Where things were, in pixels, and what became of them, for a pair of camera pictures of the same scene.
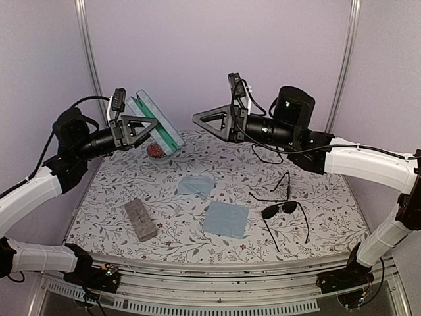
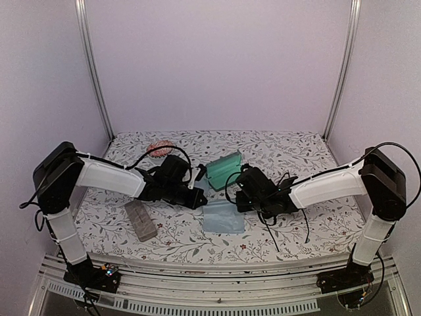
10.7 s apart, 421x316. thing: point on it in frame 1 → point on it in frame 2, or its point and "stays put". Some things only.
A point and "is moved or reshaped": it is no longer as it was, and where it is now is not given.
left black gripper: [131, 136] → [194, 203]
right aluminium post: [343, 74] stays put
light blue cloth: [226, 218] is moved or reshaped
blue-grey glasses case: [161, 133] → [225, 170]
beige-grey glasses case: [140, 220] stays put
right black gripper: [239, 114] → [242, 205]
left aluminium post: [84, 22] stays put
